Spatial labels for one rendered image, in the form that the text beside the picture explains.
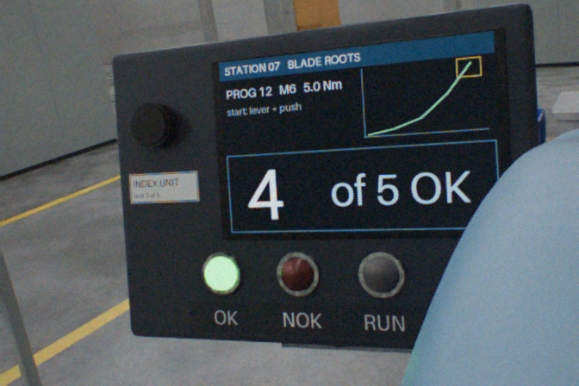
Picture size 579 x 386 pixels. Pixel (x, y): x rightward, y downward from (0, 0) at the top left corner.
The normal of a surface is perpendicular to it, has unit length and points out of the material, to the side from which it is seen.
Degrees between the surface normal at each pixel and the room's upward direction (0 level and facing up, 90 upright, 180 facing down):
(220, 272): 71
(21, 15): 90
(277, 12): 90
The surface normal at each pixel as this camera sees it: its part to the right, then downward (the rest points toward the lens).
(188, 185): -0.32, 0.04
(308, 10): -0.59, 0.30
